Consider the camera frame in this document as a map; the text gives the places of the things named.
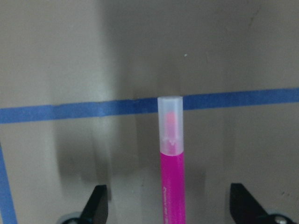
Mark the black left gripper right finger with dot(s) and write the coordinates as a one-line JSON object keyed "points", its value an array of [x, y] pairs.
{"points": [[245, 209]]}

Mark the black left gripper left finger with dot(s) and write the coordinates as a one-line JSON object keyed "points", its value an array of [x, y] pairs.
{"points": [[96, 208]]}

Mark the pink highlighter pen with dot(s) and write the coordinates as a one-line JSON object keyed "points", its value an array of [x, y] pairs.
{"points": [[171, 140]]}

